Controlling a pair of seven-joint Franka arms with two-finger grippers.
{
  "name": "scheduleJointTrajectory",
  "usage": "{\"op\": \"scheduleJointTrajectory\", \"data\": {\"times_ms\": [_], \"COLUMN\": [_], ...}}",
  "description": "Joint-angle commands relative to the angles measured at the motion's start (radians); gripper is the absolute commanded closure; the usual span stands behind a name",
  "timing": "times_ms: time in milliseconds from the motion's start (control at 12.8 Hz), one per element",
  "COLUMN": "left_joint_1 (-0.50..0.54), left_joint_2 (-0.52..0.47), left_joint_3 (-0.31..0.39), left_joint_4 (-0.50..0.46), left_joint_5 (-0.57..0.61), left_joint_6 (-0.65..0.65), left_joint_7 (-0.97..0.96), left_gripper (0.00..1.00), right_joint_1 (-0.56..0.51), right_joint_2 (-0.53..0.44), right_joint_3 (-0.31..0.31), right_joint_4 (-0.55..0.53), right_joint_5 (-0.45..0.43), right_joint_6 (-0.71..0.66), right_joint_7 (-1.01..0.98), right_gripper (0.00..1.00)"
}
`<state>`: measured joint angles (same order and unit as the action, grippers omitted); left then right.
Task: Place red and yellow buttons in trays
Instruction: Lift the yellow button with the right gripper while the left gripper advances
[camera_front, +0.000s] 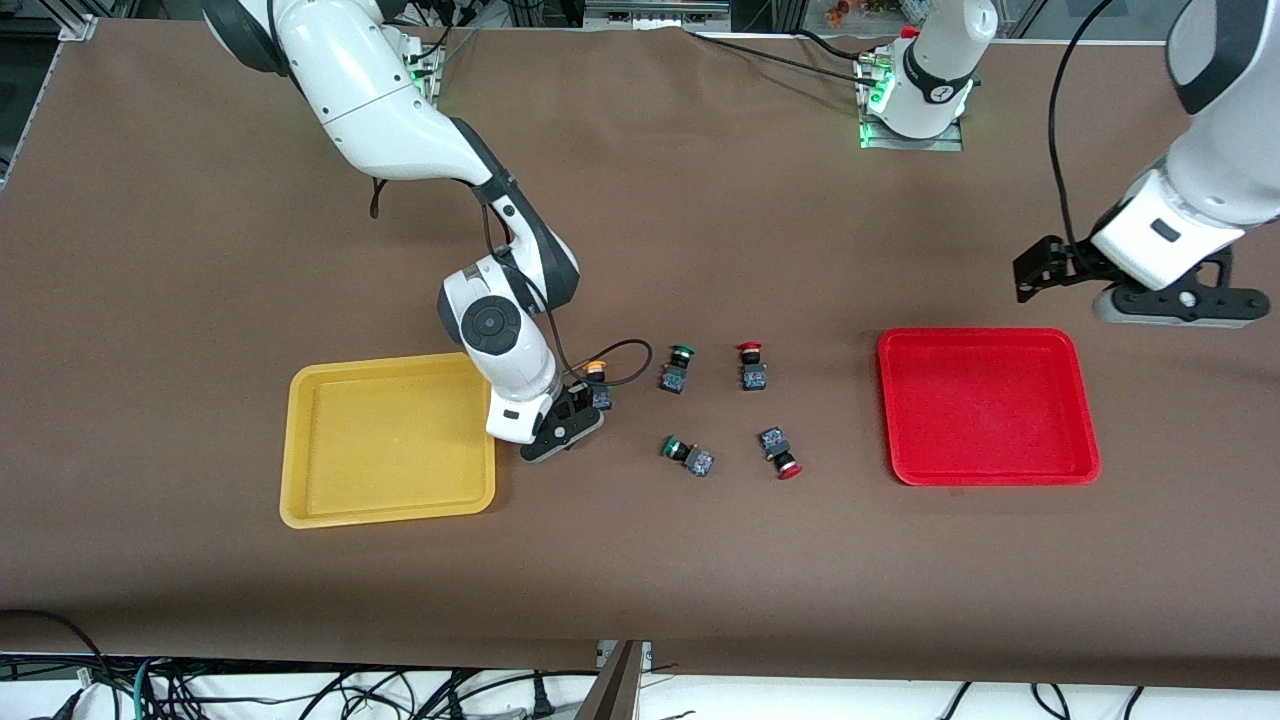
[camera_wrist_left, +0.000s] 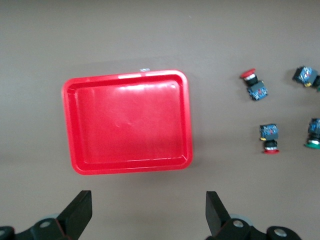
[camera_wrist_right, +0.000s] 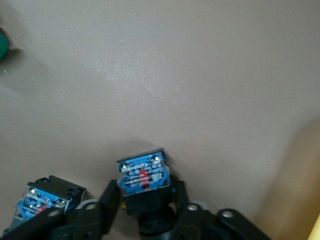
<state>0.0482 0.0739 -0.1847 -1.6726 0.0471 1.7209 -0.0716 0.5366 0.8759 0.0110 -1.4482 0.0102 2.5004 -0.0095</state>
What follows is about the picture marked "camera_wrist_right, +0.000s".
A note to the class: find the yellow plastic tray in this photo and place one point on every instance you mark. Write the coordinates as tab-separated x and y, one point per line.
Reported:
316	232

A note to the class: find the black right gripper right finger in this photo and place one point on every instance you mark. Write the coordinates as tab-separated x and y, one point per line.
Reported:
185	217

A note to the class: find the green push button switch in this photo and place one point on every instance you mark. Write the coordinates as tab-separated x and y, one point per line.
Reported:
3	43

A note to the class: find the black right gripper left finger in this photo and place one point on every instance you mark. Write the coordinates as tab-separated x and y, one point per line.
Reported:
107	207

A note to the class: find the yellow push button switch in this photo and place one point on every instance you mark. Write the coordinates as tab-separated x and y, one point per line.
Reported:
47	197
142	175

